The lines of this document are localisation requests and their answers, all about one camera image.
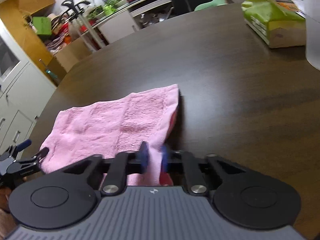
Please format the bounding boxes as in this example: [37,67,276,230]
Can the pink towel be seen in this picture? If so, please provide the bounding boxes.
[40,84,179,186]

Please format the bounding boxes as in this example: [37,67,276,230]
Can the grey metal filing cabinet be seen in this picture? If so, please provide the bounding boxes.
[1,23,56,152]

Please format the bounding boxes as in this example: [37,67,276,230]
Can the large cardboard box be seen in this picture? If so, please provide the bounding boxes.
[55,38,92,72]

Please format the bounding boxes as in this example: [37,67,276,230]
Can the green box on pile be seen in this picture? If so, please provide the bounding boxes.
[32,17,52,36]

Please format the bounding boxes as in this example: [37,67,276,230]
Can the white low sideboard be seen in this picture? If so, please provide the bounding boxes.
[92,0,171,43]

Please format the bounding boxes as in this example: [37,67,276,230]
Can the green tissue pack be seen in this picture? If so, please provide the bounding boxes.
[241,0,306,48]

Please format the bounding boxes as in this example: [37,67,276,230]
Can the green cushion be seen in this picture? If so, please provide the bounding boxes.
[194,0,228,11]

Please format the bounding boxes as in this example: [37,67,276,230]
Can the translucent plastic cup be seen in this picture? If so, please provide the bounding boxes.
[303,0,319,70]

